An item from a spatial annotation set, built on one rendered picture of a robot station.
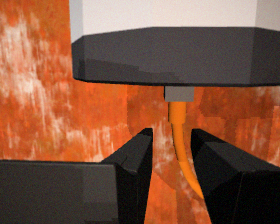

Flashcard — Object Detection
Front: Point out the grey plug with orange cable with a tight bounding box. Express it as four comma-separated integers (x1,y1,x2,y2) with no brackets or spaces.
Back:
164,86,204,200

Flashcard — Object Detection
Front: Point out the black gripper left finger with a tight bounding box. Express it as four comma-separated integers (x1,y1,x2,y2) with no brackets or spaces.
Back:
0,128,153,224

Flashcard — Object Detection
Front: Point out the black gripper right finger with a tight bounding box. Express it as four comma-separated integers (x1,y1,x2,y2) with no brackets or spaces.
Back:
190,128,280,224

